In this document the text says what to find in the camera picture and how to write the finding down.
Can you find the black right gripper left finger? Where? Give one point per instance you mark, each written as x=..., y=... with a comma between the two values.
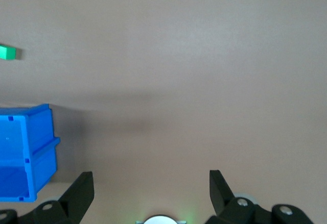
x=71, y=201

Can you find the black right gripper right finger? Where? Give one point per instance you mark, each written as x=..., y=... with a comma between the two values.
x=230, y=208

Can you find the green cube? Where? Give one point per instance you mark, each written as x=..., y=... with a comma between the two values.
x=7, y=52

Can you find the blue plastic storage bin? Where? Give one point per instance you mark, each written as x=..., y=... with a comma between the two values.
x=23, y=152

